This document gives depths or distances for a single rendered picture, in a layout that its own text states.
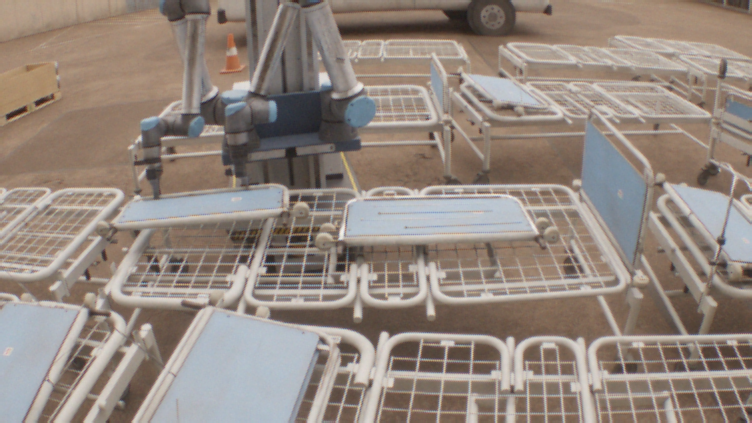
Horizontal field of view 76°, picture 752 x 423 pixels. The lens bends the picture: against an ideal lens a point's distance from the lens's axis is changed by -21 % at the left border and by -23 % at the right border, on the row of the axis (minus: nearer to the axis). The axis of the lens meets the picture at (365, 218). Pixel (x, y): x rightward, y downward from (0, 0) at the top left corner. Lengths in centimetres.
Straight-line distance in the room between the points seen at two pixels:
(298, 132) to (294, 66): 33
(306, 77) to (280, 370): 167
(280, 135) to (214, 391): 168
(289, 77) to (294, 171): 51
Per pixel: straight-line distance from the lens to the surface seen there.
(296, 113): 293
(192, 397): 157
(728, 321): 306
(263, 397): 156
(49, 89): 835
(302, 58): 290
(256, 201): 238
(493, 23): 965
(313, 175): 309
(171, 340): 275
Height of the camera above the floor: 163
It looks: 27 degrees down
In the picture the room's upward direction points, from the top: 2 degrees counter-clockwise
